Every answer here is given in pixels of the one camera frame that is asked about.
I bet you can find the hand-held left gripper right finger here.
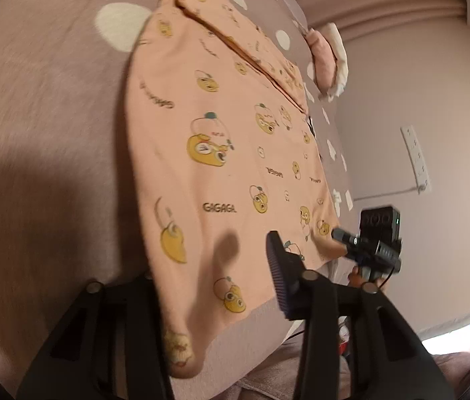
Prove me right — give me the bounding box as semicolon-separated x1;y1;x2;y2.
265;230;455;400

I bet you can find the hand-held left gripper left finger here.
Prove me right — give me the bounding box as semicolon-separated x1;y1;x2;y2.
16;272;174;400

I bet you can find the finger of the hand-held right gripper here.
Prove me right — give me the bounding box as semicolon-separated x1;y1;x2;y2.
331;227;363;259

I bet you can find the peach duck print garment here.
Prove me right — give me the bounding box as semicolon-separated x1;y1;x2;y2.
124;0;349;380

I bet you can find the pink and white pillow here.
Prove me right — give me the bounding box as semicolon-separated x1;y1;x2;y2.
316;22;349;101

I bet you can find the pink folded garment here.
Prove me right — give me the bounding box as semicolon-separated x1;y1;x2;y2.
305;28;339;93

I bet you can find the mauve polka dot bed sheet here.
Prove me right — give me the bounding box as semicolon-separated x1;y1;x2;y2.
0;0;356;400

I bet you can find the pink curtain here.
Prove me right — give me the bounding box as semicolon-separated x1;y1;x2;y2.
289;0;470;44

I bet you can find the white wall power strip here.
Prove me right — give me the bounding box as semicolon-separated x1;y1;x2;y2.
400;124;433;195

